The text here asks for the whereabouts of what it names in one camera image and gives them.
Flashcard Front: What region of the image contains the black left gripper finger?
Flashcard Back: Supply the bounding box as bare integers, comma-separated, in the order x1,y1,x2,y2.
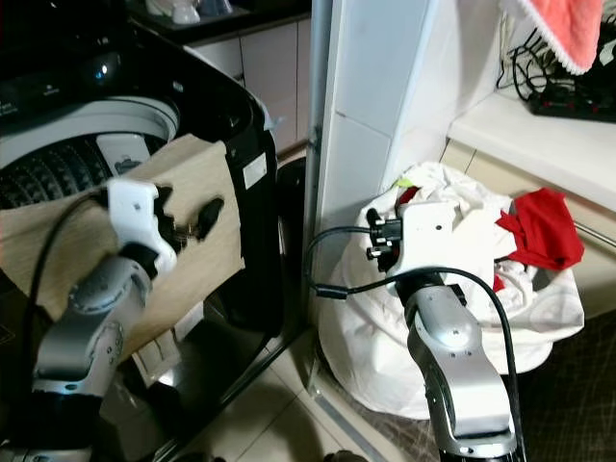
191,196,225,241

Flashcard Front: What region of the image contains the beige cloth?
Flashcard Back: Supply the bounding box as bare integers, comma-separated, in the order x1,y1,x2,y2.
0,135,245,359

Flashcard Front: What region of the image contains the black top-load washing machine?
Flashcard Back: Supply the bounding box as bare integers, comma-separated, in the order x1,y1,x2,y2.
0,19,287,455

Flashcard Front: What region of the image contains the white laundry bag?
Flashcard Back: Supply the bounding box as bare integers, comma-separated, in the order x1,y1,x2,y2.
315,161,587,421

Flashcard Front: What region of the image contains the grey washer drum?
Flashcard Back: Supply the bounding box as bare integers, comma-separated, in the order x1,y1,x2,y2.
0,96,180,211

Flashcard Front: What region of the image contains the beige cabinet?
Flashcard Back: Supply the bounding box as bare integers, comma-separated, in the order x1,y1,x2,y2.
202,10,315,160

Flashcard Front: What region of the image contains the red garment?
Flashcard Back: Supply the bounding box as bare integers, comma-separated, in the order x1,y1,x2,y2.
495,187,587,273

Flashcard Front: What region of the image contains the white ledge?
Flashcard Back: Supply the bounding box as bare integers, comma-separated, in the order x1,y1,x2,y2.
447,90,616,215

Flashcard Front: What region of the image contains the pink towel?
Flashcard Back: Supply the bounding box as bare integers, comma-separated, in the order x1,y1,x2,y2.
499,0,608,77

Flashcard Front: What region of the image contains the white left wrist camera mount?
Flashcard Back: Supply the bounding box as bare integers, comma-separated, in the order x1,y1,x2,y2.
105,178,180,276

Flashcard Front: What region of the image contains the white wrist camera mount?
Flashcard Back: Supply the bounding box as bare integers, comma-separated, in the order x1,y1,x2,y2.
105,178,180,276
397,199,465,281

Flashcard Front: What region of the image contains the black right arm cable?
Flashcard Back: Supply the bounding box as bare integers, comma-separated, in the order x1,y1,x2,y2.
304,221,527,455

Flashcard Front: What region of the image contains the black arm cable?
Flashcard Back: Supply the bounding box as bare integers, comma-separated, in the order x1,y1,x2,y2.
21,190,113,396
304,221,527,455

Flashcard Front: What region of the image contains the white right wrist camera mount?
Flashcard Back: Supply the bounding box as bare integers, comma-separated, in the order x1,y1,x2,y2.
397,199,465,281

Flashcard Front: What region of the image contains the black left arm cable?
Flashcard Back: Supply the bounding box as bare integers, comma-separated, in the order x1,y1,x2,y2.
21,190,113,396

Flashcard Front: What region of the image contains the white door frame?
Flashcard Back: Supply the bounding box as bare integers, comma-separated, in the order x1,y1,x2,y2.
300,0,506,290

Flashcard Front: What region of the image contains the black power strip with cables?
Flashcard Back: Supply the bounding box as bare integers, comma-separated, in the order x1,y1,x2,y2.
494,27,616,123

